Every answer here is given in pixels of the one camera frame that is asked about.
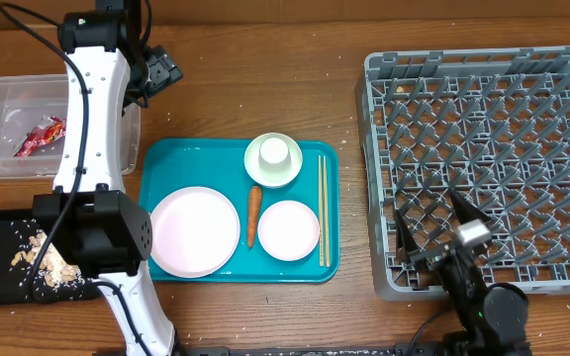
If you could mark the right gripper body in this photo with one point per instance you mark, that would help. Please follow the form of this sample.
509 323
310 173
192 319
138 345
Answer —
433 256

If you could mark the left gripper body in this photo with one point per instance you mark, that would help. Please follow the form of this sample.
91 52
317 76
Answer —
153 74

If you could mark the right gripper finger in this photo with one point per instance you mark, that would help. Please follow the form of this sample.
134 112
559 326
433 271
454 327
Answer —
405 243
464 210

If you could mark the red snack wrapper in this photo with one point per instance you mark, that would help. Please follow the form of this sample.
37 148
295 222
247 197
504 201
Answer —
47 131

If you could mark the white cup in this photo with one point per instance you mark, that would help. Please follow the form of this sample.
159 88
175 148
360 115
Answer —
274 151

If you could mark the large pink plate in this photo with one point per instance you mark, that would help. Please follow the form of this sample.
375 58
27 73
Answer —
195 232

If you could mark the peanut and rice scraps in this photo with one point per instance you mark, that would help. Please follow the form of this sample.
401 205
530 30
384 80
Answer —
53 272

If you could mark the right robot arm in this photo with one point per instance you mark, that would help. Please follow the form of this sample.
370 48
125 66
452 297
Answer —
493 318

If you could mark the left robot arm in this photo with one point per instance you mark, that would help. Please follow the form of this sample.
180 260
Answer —
93 224

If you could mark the grey dishwasher rack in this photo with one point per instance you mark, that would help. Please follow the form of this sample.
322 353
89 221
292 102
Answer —
490 124

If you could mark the teal plastic serving tray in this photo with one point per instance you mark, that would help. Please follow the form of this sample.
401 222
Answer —
217 163

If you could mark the small white plate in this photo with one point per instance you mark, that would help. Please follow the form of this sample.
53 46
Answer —
288 230

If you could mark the right wooden chopstick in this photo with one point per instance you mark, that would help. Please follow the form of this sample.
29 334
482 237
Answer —
326 213

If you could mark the clear plastic bin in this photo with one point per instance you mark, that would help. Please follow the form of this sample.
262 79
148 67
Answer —
27 103

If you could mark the pale green bowl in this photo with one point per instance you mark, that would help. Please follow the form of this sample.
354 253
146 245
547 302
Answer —
270 176

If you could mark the orange carrot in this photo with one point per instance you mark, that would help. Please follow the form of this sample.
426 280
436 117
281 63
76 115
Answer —
254 206

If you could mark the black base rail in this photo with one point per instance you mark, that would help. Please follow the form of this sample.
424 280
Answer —
399 349

